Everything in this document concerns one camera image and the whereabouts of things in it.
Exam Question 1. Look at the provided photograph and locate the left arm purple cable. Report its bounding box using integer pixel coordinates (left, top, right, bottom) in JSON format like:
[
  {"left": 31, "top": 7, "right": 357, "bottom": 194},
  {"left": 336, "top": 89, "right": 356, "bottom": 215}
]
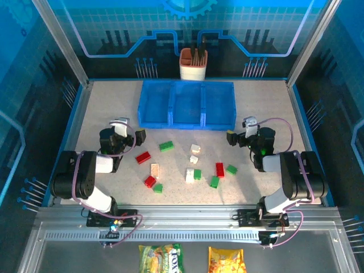
[{"left": 69, "top": 122, "right": 144, "bottom": 249}]

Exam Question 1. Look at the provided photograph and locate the long green lego brick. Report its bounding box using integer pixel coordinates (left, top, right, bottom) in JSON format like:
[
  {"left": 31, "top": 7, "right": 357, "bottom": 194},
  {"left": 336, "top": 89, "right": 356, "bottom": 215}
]
[{"left": 158, "top": 140, "right": 175, "bottom": 152}]

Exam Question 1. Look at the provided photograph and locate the blue three-compartment bin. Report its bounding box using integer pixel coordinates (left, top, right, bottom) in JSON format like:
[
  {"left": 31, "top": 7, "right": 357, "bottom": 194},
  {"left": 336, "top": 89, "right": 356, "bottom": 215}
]
[{"left": 137, "top": 80, "right": 237, "bottom": 131}]

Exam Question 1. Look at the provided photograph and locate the green snack bag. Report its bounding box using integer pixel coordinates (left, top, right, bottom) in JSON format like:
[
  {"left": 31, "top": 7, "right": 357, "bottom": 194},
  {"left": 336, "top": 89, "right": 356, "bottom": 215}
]
[{"left": 138, "top": 243, "right": 185, "bottom": 273}]

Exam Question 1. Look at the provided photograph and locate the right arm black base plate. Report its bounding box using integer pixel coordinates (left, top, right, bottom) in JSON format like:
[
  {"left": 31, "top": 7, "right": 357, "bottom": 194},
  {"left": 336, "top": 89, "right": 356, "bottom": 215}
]
[{"left": 237, "top": 209, "right": 289, "bottom": 228}]

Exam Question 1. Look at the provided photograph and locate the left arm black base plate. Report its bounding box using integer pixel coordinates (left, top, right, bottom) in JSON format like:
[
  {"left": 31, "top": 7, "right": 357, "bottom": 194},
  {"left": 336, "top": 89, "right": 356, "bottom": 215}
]
[{"left": 86, "top": 209, "right": 138, "bottom": 228}]

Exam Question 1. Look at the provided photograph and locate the orange and white utensil holder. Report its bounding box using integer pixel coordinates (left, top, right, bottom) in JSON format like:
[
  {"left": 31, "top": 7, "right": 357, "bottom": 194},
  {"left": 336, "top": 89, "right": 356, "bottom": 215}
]
[{"left": 179, "top": 47, "right": 208, "bottom": 81}]

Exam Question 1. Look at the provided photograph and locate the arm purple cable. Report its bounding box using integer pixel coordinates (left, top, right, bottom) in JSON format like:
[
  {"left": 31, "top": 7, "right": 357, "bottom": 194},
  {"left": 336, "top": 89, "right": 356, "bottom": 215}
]
[
  {"left": 255, "top": 118, "right": 315, "bottom": 249},
  {"left": 69, "top": 122, "right": 144, "bottom": 249}
]

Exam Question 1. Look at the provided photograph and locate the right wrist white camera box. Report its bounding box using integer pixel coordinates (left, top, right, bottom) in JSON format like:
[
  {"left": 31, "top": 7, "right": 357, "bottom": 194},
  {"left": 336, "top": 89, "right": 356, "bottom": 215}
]
[{"left": 242, "top": 116, "right": 259, "bottom": 137}]

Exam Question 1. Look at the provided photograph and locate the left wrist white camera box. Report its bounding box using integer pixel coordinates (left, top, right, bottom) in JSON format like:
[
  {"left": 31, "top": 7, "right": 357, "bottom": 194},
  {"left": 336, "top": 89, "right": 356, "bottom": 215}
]
[{"left": 109, "top": 117, "right": 131, "bottom": 138}]

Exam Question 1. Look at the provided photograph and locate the slotted grey cable duct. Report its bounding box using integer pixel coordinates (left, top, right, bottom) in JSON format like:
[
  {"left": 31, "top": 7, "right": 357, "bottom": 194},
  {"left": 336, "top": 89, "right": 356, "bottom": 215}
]
[{"left": 44, "top": 230, "right": 261, "bottom": 242}]

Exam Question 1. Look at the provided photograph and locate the yellow snack bag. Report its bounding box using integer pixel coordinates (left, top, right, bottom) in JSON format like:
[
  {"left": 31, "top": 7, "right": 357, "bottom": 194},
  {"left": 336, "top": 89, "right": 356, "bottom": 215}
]
[{"left": 208, "top": 246, "right": 247, "bottom": 273}]

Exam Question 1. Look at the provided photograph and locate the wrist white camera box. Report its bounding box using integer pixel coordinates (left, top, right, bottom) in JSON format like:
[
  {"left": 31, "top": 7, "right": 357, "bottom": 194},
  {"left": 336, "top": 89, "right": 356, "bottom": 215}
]
[
  {"left": 242, "top": 116, "right": 259, "bottom": 137},
  {"left": 109, "top": 117, "right": 131, "bottom": 138}
]

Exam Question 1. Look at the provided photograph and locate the aluminium frame post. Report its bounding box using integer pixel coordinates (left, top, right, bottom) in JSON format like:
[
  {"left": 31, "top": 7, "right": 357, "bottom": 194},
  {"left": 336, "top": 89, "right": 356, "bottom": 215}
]
[
  {"left": 286, "top": 0, "right": 344, "bottom": 88},
  {"left": 30, "top": 0, "right": 92, "bottom": 88}
]

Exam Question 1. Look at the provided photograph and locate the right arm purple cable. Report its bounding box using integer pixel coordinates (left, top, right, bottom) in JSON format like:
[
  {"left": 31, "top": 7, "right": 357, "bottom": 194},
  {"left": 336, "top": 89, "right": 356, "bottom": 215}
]
[{"left": 255, "top": 118, "right": 315, "bottom": 249}]

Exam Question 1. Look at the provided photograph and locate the aluminium frame rail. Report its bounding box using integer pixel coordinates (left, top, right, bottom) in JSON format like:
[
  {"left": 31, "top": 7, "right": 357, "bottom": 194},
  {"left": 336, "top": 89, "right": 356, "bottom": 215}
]
[{"left": 34, "top": 205, "right": 342, "bottom": 228}]

